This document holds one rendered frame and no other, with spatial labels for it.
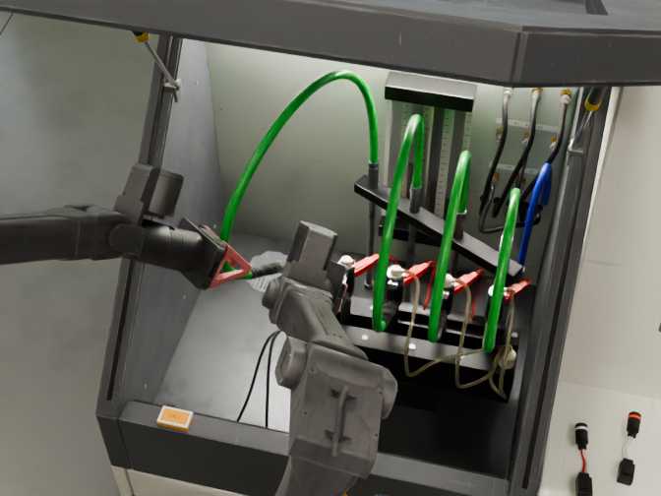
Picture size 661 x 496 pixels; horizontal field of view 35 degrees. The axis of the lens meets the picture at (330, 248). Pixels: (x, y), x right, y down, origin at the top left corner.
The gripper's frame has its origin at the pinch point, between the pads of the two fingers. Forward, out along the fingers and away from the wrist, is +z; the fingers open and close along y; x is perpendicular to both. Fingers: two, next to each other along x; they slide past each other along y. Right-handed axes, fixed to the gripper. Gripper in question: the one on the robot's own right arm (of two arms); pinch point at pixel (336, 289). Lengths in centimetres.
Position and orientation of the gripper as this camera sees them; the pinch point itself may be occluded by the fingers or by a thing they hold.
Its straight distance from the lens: 161.1
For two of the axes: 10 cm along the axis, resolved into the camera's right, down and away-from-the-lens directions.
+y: 3.3, -9.4, -1.1
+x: -8.8, -3.5, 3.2
